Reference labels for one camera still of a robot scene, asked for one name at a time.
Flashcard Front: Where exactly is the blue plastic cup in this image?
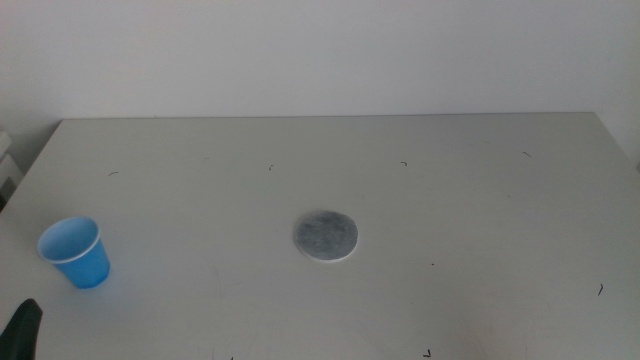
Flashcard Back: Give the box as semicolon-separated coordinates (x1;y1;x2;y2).
36;215;112;290

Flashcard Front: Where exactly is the round grey cup mat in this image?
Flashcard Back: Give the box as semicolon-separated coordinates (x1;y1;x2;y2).
292;209;360;263

